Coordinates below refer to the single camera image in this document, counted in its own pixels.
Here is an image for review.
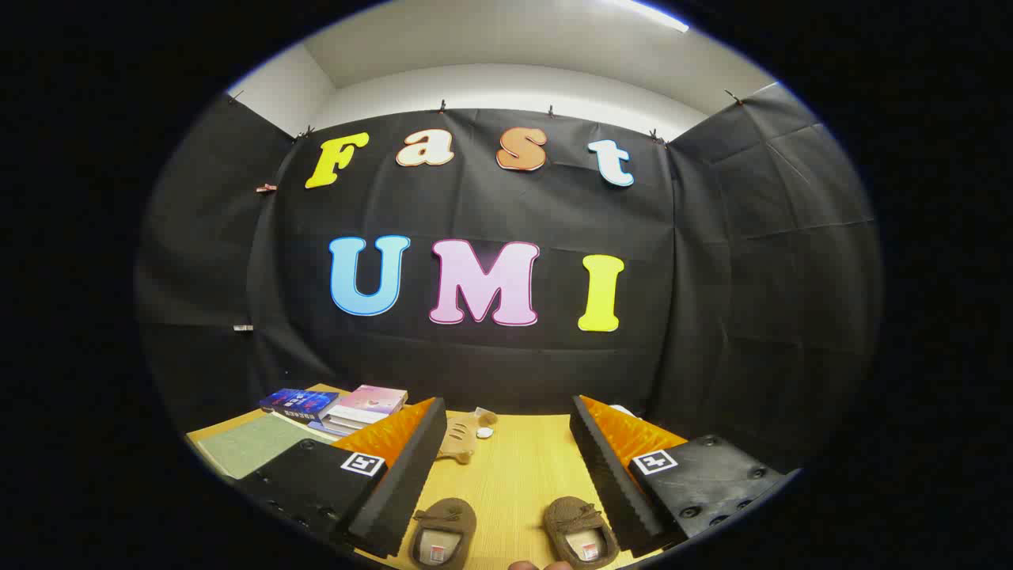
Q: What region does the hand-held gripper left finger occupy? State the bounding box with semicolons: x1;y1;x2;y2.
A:
236;396;449;560

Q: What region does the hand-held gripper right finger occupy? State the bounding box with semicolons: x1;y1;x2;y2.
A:
568;393;800;559

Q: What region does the brown fuzzy shoe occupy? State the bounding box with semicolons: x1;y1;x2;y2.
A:
543;496;620;569
408;497;478;569

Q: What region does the pale green storage box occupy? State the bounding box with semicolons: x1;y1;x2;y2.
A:
196;412;337;480

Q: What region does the tan striped plush toy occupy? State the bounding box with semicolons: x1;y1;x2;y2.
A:
438;408;499;464

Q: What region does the pink book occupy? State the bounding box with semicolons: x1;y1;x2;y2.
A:
328;385;408;424

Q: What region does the black backdrop cloth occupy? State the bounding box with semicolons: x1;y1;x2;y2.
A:
135;79;883;476

